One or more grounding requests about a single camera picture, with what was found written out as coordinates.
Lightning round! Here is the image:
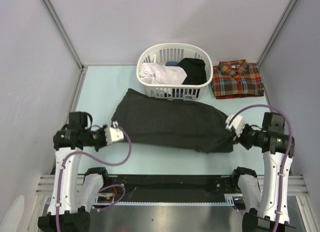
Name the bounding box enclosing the red plaid folded shirt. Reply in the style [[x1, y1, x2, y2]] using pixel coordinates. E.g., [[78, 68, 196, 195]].
[[211, 59, 265, 100]]

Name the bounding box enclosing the white shirt in basket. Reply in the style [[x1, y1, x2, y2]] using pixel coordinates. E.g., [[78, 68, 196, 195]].
[[138, 63, 187, 85]]

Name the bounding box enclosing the aluminium corner post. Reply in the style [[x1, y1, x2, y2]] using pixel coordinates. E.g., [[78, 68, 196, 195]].
[[257, 0, 298, 67], [36, 0, 85, 71]]

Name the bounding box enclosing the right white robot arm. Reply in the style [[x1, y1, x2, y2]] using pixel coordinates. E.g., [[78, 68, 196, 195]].
[[225, 112, 297, 232]]

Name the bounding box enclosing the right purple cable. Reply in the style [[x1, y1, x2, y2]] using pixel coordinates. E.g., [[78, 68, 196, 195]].
[[227, 103, 296, 232]]

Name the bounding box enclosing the dark striped long sleeve shirt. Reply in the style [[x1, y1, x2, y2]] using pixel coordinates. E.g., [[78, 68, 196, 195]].
[[112, 88, 234, 154]]

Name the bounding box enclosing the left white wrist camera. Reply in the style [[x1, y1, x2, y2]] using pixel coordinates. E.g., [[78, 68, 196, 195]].
[[104, 121, 125, 146]]

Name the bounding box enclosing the white slotted cable duct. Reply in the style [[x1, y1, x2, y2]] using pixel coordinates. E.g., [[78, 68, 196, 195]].
[[93, 195, 235, 207]]

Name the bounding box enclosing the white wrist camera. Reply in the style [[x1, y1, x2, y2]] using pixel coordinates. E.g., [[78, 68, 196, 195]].
[[104, 121, 125, 146], [225, 114, 246, 138]]

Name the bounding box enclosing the black garment in basket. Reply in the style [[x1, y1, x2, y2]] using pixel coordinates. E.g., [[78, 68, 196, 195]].
[[178, 58, 207, 85]]

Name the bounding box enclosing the left aluminium corner post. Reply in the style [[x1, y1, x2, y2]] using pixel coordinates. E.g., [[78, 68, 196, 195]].
[[36, 0, 85, 71]]

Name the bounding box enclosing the blue garment in basket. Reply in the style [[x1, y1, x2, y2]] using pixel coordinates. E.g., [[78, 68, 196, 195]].
[[165, 61, 179, 67]]

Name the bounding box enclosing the purple cable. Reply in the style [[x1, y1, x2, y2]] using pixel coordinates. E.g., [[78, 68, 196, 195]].
[[56, 126, 133, 232], [227, 103, 296, 232]]

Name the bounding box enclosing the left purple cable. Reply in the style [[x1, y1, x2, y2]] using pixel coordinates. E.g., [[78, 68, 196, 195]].
[[56, 126, 133, 232]]

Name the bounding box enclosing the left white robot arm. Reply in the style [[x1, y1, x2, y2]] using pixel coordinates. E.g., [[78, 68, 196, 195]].
[[37, 112, 111, 232]]

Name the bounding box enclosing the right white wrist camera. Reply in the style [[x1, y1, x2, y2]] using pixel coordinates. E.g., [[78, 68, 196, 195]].
[[225, 114, 246, 138]]

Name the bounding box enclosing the right aluminium corner post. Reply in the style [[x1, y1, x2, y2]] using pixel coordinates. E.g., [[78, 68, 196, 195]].
[[257, 0, 298, 67]]

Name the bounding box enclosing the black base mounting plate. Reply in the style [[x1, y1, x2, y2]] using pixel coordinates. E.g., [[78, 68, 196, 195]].
[[105, 176, 240, 203]]

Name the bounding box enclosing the white plastic laundry basket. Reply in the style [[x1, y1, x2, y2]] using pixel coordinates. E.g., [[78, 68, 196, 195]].
[[136, 42, 213, 100]]

